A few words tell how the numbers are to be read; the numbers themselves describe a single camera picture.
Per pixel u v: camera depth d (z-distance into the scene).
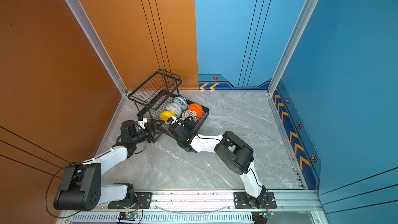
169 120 0.80
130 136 0.69
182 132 0.71
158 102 0.83
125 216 0.71
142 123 0.83
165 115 0.95
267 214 0.69
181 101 1.00
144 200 0.73
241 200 0.72
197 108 0.97
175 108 1.05
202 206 0.73
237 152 0.52
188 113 1.01
